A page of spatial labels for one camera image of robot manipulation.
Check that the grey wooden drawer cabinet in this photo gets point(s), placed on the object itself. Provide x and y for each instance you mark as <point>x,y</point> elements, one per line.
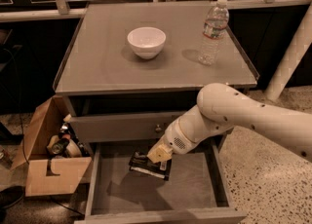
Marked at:
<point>101,75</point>

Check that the clear plastic water bottle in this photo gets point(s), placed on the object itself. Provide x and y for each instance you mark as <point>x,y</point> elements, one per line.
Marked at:
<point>214,28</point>

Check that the open cardboard box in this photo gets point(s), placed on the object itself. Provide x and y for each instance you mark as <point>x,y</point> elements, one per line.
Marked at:
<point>46,176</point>

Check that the dark can in box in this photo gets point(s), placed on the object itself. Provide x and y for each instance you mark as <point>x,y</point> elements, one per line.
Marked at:
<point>60,146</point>

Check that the black rxbar chocolate wrapper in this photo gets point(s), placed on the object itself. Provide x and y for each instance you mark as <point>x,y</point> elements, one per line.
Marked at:
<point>141,163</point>

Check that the grey upper drawer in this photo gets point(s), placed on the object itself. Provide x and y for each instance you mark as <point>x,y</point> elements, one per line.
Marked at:
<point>121,127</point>

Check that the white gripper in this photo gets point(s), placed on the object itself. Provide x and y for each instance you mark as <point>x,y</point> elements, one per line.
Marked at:
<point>173,136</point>

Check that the white cup in box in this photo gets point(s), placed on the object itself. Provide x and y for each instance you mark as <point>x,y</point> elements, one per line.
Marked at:
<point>72,150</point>

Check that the grey open middle drawer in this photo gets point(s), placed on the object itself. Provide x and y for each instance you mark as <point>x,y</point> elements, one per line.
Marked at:
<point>195,193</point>

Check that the round metal drawer knob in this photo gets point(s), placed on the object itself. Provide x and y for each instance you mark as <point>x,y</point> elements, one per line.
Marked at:
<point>158,128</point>

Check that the white ceramic bowl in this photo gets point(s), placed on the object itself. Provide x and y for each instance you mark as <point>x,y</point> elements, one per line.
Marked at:
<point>147,42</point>

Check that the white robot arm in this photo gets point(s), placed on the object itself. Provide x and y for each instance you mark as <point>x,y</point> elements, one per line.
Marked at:
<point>220,108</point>

